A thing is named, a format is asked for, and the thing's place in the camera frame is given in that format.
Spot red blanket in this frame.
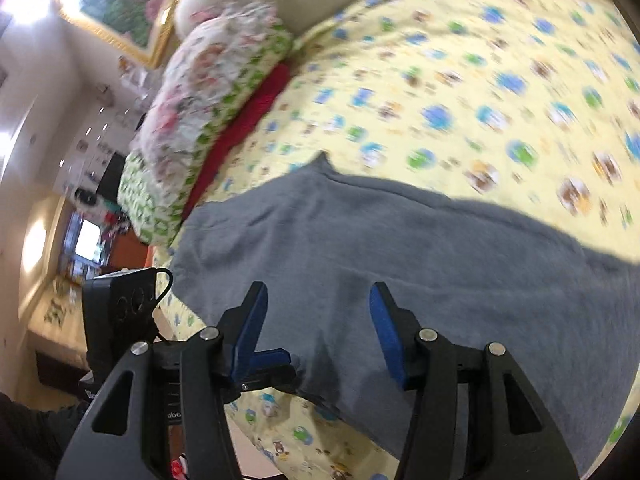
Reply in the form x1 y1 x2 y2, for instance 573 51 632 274
181 62 291 221

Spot floral ruffled pillow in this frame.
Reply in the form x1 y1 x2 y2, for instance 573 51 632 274
132 1 292 200

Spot grey sweatpants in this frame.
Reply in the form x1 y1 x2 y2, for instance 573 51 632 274
170 155 639 472

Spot black cable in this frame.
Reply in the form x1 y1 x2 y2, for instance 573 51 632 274
150 266 175 311

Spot green frog pattern pillow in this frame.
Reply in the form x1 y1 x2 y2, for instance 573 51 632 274
117 20 292 246

